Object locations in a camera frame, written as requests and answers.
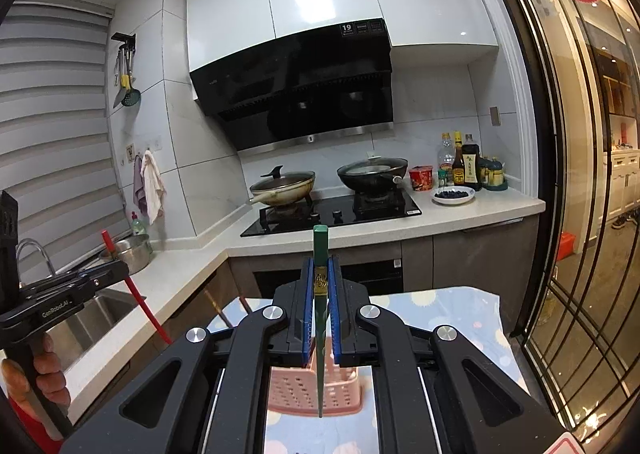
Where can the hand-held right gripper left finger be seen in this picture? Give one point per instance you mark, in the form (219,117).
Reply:
(306,314)

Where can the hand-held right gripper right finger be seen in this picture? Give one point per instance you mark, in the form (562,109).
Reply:
(336,314)

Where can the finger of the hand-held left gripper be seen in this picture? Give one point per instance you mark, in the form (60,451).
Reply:
(95,276)

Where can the red chopstick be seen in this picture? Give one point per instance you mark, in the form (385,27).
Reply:
(145,306)

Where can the pink perforated utensil holder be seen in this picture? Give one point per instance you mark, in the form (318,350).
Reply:
(290,384)

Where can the green chopstick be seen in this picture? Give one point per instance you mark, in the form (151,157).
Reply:
(320,239)

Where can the person's left hand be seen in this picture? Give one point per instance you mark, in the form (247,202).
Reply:
(50,364)

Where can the steel pot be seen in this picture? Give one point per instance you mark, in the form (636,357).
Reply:
(132,256)

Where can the steel sink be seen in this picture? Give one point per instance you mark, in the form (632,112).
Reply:
(100,319)

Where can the built-in oven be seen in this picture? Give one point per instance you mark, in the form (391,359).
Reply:
(380,274)

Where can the steel faucet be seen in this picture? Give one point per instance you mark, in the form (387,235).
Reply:
(37,251)

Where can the green dish soap bottle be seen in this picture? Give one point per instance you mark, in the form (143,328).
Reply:
(138,224)

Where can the black gas stove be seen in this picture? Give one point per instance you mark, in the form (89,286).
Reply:
(335,219)

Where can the purple cloth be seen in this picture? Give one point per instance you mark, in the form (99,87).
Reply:
(138,184)

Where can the white towel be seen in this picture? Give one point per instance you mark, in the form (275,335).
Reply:
(152,184)

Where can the blue dotted tablecloth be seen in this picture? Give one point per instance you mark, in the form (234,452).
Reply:
(450,306)

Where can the beige wok with lid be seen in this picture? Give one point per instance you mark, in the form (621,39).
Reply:
(285,186)

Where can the black wok with lid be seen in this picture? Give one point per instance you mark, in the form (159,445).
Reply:
(372,174)

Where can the grey window blinds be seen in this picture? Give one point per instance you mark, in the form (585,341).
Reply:
(55,134)

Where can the kitchen counter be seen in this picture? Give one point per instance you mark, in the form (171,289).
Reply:
(475,254)

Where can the red instant noodle cup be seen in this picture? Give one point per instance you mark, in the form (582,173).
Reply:
(421,179)

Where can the white plate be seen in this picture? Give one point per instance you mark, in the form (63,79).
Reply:
(452,195)

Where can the green slotted ladle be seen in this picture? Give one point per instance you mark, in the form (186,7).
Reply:
(131,97)

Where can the steel hanging spatula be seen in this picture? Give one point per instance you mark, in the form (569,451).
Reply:
(117,94)

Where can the clear oil bottle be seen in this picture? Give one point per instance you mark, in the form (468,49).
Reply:
(446,159)

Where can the yellow label sauce bottle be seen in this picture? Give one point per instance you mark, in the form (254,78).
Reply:
(458,164)

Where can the dark soy sauce bottle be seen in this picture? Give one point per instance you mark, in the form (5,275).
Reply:
(471,167)

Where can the condiment jar set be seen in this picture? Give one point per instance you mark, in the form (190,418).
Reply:
(494,177)

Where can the black range hood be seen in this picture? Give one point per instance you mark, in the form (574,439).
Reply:
(300,84)

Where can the red box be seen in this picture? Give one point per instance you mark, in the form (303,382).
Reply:
(565,245)

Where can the glass sliding door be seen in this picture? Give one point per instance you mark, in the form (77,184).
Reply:
(575,184)

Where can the white wall switches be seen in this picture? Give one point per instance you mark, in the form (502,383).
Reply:
(131,150)

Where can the black wall utensil rack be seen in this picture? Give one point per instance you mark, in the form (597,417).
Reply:
(123,38)

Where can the grey wall socket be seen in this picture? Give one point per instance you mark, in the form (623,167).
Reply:
(495,116)

